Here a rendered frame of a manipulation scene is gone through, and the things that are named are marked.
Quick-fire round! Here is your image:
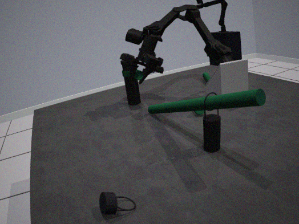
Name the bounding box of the dark green cup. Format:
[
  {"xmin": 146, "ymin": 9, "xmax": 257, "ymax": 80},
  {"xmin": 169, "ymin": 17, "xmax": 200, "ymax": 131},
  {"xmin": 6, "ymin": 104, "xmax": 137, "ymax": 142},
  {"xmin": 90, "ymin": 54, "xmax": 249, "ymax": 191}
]
[{"xmin": 122, "ymin": 69, "xmax": 143, "ymax": 80}]

